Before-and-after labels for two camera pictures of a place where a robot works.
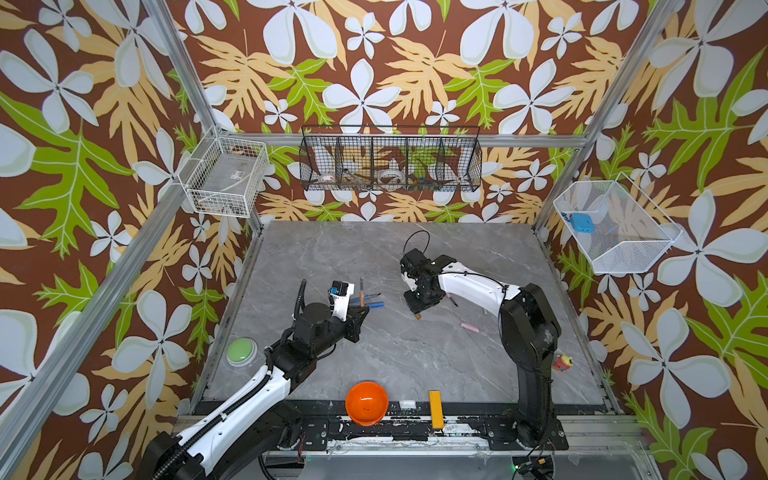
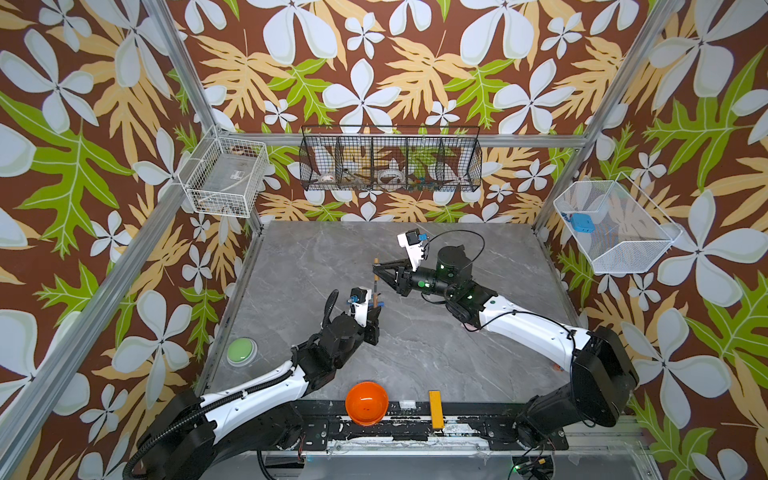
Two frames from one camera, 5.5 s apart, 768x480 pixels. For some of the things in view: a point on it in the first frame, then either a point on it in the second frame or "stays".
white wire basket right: [629, 235] stays
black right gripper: [414, 297] -> [400, 278]
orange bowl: [366, 403] stays
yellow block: [436, 405] stays
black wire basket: [391, 158] stays
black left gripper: [353, 324] -> [371, 326]
